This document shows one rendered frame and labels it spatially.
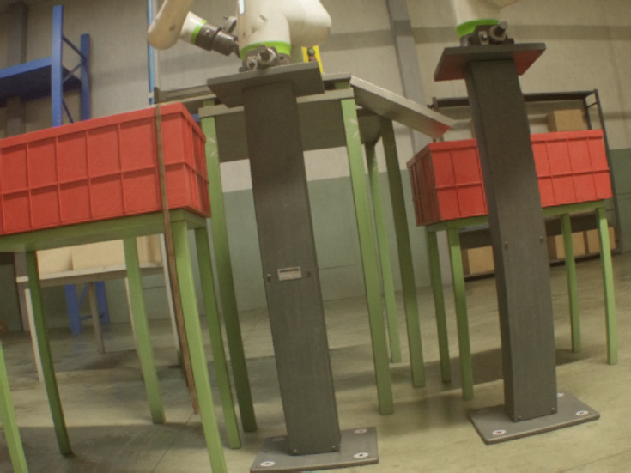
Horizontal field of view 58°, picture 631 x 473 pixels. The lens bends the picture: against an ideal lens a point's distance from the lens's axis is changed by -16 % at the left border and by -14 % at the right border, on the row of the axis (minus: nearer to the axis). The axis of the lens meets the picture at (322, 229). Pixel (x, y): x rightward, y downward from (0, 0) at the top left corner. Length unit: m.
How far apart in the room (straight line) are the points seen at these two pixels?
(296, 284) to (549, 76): 6.85
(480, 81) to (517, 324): 0.58
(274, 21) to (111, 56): 6.41
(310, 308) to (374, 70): 6.17
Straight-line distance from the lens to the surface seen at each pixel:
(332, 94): 1.91
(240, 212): 7.25
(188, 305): 1.37
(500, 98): 1.57
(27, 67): 6.99
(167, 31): 2.01
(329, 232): 7.21
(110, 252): 3.19
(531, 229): 1.55
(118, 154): 1.39
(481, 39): 1.55
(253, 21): 1.61
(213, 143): 1.90
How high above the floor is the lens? 0.49
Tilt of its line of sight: 2 degrees up
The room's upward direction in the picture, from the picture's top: 7 degrees counter-clockwise
